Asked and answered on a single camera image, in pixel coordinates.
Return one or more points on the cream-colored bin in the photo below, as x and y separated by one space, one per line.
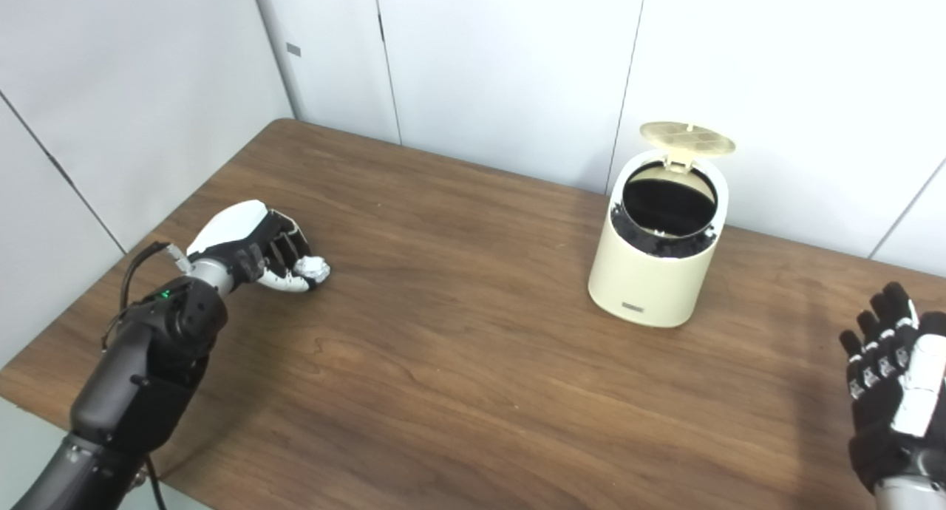
650 284

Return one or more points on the black bin liner bag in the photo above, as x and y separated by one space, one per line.
665 203

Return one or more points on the cream round bin lid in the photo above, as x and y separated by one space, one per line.
687 139

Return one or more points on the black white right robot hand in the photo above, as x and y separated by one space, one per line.
872 436

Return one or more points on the white paper ball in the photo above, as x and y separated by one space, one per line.
314 268

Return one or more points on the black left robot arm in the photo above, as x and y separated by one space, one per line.
140 384

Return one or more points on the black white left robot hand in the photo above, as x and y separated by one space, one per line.
236 229

